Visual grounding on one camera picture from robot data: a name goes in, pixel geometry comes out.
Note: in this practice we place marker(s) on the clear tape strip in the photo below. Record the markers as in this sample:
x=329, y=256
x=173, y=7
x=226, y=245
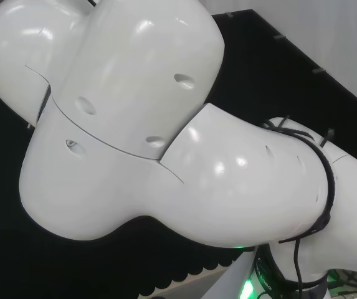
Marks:
x=318, y=70
x=279, y=36
x=228, y=13

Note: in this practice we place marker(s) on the black zip tie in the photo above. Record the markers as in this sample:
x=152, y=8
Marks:
x=326, y=138

